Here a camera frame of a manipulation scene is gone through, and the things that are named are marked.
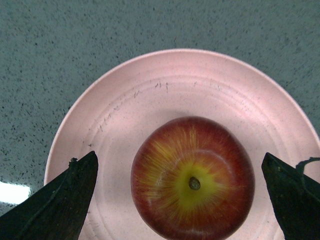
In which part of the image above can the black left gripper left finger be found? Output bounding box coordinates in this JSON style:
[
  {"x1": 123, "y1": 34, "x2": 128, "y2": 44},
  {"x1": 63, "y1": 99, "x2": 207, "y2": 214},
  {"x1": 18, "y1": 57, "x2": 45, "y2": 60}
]
[{"x1": 0, "y1": 151, "x2": 98, "y2": 240}]

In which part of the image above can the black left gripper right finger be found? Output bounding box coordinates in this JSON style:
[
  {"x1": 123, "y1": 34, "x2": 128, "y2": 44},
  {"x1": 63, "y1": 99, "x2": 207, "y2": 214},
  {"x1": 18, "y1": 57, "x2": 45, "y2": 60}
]
[{"x1": 261, "y1": 152, "x2": 320, "y2": 240}]

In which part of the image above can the red apple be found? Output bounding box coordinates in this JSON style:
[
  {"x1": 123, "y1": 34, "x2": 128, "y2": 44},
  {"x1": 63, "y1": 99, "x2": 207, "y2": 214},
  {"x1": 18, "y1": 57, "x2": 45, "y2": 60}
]
[{"x1": 130, "y1": 116, "x2": 255, "y2": 240}]

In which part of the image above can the pink plate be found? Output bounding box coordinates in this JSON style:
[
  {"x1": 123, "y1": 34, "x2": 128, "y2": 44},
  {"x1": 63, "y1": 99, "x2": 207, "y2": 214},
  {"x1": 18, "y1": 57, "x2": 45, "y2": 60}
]
[{"x1": 44, "y1": 49, "x2": 320, "y2": 240}]

